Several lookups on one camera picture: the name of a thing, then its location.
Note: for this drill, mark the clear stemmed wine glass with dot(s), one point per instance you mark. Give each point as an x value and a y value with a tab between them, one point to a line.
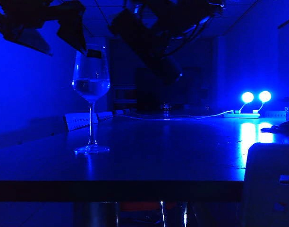
91	94

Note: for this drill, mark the chrome table leg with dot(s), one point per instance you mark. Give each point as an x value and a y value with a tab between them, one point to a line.
162	212
185	212

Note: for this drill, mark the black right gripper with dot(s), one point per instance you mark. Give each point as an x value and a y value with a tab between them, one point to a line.
187	11

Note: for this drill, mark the wide dark table column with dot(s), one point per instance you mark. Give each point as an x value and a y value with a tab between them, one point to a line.
96	214

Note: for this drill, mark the dark low cabinet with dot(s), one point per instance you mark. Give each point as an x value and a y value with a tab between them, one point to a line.
124	99

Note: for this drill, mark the white perforated chair back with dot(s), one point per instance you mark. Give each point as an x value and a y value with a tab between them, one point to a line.
78	121
274	114
104	116

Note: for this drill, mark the dark wall rail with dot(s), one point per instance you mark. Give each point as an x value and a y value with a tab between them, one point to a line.
287	23

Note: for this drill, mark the black thermos cup with lid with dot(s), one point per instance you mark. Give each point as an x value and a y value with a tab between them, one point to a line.
149	47

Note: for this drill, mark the small clear drinking glass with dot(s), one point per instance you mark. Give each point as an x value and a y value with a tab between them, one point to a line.
166	109

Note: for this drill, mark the white power strip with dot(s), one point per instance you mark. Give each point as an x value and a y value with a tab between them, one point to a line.
241	116

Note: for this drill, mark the round glowing usb lamp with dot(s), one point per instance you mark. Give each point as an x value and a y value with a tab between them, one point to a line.
265	96
247	97

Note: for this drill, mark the dark flat screen monitor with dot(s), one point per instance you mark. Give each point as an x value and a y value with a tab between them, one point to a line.
149	94

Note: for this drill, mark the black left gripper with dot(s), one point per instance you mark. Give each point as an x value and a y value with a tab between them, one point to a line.
24	14

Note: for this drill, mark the dark crumpled cloth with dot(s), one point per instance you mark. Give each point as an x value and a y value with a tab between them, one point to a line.
282	128

